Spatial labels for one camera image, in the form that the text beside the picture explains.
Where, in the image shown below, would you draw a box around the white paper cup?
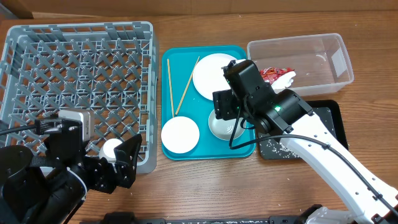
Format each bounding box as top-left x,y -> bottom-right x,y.
98,138 -> 123,162

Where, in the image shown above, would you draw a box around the metal bowl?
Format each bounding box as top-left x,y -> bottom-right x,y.
208,110 -> 236,141

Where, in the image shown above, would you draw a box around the large white plate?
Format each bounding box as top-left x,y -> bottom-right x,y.
193,53 -> 236,100

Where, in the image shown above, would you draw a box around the wooden chopstick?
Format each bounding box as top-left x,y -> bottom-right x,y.
167,58 -> 175,118
175,56 -> 200,115

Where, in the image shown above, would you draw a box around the red snack wrapper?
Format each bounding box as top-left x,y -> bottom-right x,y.
259,67 -> 294,84

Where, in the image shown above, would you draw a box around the small pink plate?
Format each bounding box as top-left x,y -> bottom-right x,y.
161,116 -> 200,154

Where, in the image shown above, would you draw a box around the white rice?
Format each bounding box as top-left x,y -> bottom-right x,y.
259,107 -> 335,159

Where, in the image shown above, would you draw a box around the white napkin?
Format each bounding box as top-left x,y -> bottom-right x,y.
271,71 -> 296,91

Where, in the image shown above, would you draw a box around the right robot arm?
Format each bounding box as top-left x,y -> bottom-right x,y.
213,60 -> 397,224

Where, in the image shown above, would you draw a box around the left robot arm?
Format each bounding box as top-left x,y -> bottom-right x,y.
1,134 -> 142,223

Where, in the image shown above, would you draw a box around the teal serving tray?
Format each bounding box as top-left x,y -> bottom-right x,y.
161,45 -> 256,161

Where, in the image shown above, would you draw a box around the grey plastic dish rack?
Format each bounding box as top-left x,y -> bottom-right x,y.
1,21 -> 159,174

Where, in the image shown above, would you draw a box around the black plastic tray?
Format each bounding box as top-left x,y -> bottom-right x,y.
254,99 -> 349,161

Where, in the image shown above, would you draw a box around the clear plastic bin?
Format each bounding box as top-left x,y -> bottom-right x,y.
247,33 -> 354,96

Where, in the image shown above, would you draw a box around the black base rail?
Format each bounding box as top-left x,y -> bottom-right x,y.
80,212 -> 308,224

